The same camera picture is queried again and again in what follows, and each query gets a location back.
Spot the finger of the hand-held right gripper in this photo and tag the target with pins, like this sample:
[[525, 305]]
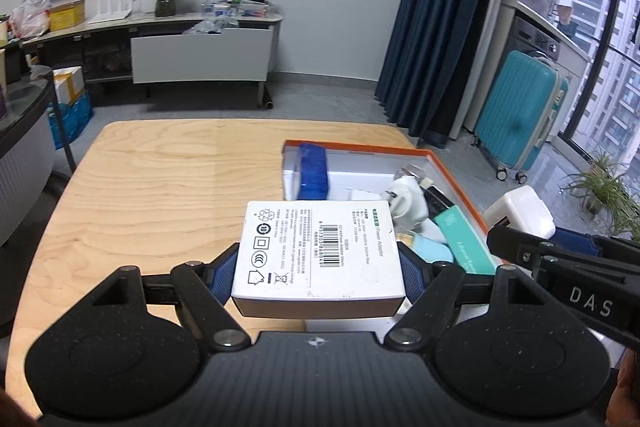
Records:
[[512, 247], [580, 244]]

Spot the white elbow plug device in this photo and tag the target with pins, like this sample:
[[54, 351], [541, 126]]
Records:
[[407, 207]]

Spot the dark glass-top round table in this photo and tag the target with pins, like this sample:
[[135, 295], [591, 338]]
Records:
[[20, 167]]

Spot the potted floor plant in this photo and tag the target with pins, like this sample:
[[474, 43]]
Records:
[[597, 192]]

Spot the blue storage bag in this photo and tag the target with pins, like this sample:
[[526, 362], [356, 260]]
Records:
[[72, 119]]

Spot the person's right hand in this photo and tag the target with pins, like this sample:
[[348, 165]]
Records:
[[629, 392]]

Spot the white router with antennas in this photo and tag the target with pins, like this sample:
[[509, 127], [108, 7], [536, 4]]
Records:
[[112, 14]]

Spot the small white charger adapter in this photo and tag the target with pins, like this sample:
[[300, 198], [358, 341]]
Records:
[[520, 209]]

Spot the white plastic bag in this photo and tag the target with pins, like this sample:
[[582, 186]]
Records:
[[30, 17]]

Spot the orange and white cardboard box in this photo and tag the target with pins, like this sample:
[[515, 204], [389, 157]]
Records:
[[360, 177]]

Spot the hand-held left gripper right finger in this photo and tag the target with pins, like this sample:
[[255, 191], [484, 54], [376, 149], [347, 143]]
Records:
[[412, 274]]

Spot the blue cartoon tin box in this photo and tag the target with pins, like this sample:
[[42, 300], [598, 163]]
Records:
[[312, 172]]

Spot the white adapter box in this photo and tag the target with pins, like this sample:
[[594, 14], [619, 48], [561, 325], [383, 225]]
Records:
[[320, 252]]

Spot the small black object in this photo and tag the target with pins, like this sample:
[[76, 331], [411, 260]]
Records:
[[437, 202]]

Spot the cotton swab jar blue lid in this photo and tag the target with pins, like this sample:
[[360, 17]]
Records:
[[432, 252]]

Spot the white and yellow carton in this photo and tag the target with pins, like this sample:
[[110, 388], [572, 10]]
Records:
[[67, 84]]

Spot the pile of small packets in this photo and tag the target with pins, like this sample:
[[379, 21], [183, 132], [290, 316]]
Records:
[[235, 9]]

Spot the green and white carton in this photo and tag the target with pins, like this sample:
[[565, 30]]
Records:
[[465, 242]]

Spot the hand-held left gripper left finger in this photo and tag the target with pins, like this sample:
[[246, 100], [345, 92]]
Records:
[[222, 274]]

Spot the yellow box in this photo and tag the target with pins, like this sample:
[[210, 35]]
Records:
[[67, 14]]

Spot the dark blue curtain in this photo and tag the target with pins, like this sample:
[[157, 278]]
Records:
[[440, 32]]

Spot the clear plastic bags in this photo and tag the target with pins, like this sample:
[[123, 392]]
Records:
[[210, 27]]

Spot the long low tv cabinet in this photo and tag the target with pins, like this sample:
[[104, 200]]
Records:
[[200, 57]]

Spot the teal suitcase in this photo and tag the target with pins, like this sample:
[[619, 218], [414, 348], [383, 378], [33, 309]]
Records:
[[515, 117]]

